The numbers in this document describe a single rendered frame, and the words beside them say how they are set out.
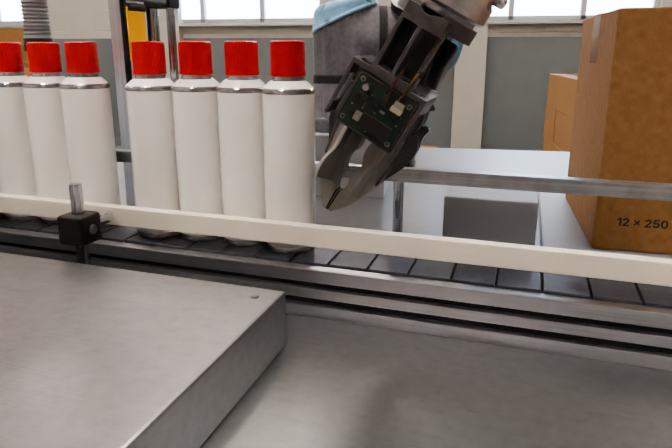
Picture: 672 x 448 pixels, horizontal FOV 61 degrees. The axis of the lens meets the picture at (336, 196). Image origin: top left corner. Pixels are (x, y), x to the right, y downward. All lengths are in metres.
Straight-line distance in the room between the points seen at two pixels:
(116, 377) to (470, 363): 0.27
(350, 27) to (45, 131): 0.53
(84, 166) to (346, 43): 0.51
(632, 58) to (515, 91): 5.41
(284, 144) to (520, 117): 5.63
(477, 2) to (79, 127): 0.43
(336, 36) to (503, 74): 5.11
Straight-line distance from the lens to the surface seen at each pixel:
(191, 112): 0.60
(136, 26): 0.67
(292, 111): 0.55
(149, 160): 0.63
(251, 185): 0.58
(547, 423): 0.45
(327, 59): 1.03
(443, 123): 6.10
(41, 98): 0.72
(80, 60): 0.69
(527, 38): 6.10
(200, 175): 0.61
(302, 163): 0.56
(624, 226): 0.74
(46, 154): 0.72
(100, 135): 0.69
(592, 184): 0.57
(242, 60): 0.58
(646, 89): 0.72
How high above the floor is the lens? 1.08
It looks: 14 degrees down
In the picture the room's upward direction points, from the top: straight up
